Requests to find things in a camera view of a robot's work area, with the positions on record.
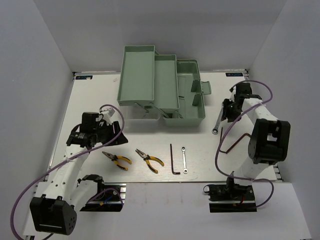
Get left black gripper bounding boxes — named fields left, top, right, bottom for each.
left=93, top=120, right=129, bottom=146

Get yellow handled pliers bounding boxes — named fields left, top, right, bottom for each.
left=135, top=149, right=165, bottom=174
left=102, top=151, right=132, bottom=171

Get large silver ratchet wrench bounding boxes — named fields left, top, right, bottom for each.
left=212, top=104, right=224, bottom=135

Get large brown hex key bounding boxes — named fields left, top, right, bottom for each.
left=219, top=127, right=252, bottom=154

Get small silver ratchet wrench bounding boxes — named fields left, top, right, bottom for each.
left=181, top=146, right=188, bottom=174

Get green plastic toolbox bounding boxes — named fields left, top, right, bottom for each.
left=117, top=45, right=212, bottom=127

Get small brown hex key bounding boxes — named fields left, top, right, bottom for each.
left=169, top=143, right=181, bottom=175

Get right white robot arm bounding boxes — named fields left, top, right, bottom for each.
left=221, top=82, right=291, bottom=200

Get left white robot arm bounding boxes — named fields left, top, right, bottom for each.
left=29, top=111, right=128, bottom=236

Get blue label sticker right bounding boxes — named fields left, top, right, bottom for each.
left=225, top=72, right=244, bottom=77

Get blue label sticker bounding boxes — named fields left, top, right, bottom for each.
left=75, top=75, right=93, bottom=80
left=225, top=72, right=244, bottom=77

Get blue label sticker left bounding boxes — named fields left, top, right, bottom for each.
left=75, top=75, right=93, bottom=80

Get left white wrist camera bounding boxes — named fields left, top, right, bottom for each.
left=99, top=106, right=115, bottom=125

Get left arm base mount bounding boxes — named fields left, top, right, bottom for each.
left=80, top=183, right=127, bottom=213

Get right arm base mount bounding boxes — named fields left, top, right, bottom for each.
left=203, top=184, right=257, bottom=213

